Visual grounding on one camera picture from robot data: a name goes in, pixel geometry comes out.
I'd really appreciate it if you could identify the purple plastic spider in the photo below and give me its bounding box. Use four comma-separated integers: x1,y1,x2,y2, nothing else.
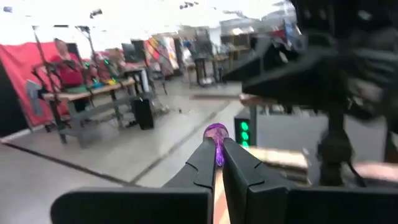
203,122,230,167

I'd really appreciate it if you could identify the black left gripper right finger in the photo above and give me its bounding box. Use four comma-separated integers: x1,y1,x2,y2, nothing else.
222,138,398,224

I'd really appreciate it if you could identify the red fabric curtain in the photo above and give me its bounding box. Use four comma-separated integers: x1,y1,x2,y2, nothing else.
0,41,71,128

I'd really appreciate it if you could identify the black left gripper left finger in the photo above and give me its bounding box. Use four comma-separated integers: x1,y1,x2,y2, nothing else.
50,138,218,224

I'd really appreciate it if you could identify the black partition panel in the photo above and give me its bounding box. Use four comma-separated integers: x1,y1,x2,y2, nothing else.
0,58,32,138

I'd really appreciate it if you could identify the black computer monitor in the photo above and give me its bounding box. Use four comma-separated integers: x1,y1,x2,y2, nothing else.
121,39,147,63

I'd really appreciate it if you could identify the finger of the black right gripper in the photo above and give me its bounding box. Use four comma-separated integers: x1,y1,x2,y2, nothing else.
241,49,346,106
221,54,266,83

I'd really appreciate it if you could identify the black computer tower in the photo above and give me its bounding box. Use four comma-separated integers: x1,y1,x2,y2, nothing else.
131,95,155,131

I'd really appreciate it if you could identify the black box with green lights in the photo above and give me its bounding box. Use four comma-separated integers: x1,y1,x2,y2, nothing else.
233,115,252,147

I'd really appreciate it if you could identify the wooden workbench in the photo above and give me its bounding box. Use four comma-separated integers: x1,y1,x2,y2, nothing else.
42,77,137,147

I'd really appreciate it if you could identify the person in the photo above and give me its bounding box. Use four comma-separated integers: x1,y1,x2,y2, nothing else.
49,37,85,88

